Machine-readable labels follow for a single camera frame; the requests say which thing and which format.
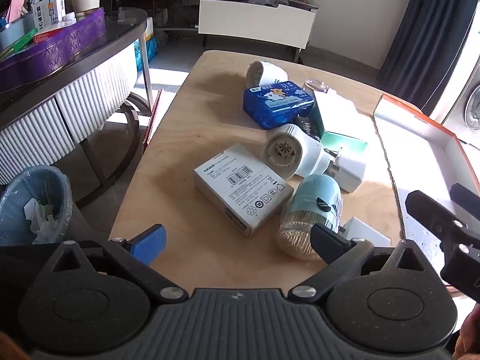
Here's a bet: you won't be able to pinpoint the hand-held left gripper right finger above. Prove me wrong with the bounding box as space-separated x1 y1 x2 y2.
287 223 438 304

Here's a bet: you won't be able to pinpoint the person's right forearm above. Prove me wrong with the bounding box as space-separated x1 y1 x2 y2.
453 303 480 360

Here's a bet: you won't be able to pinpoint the white mosquito repellent heater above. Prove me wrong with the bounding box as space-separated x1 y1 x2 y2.
246 60 288 88

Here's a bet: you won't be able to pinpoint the white charger cube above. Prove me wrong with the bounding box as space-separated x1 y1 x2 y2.
329 146 367 194

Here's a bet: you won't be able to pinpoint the white labelled box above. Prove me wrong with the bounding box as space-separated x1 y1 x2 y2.
193 143 295 238

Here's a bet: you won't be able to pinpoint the small white box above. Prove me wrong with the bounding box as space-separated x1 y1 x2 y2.
342 216 391 249

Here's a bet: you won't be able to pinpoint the dark blue curtain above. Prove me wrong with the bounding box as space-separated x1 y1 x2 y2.
376 0 474 100

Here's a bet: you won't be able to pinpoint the red ruler strip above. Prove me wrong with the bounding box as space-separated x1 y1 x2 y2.
144 89 164 145

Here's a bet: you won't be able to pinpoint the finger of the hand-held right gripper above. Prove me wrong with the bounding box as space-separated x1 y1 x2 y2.
449 183 480 219
405 190 474 241

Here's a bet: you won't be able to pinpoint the white and green box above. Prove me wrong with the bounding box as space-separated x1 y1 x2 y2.
312 88 369 159

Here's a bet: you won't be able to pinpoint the white cup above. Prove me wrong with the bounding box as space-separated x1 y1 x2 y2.
70 0 102 14

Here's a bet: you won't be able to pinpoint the white TV cabinet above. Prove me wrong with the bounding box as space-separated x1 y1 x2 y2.
116 0 320 51

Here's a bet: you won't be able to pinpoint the grey washing machine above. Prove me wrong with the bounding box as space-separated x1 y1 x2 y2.
442 64 480 147

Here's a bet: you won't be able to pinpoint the orange-rimmed cardboard box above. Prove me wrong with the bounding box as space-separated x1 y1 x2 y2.
373 94 480 257

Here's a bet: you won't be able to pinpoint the dark side table ribbed drawers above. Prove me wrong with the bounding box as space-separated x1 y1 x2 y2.
0 7 155 211

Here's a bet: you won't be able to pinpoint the white plug-in vaporizer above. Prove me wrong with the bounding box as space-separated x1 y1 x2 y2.
261 123 340 181

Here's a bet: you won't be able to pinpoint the white medicine box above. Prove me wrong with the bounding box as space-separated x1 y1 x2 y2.
32 0 67 31

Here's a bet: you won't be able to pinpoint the purple patterned tin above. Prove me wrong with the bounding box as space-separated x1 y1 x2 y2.
0 7 107 95

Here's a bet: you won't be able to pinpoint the blue tissue packet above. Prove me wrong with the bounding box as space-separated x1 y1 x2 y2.
242 80 315 130

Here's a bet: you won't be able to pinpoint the blue trash bin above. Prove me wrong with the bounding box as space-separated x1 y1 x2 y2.
0 164 74 247

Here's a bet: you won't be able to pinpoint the blue plastic bags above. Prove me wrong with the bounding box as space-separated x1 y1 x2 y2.
134 37 159 73

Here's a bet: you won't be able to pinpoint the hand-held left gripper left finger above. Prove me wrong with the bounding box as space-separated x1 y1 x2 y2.
37 224 189 304

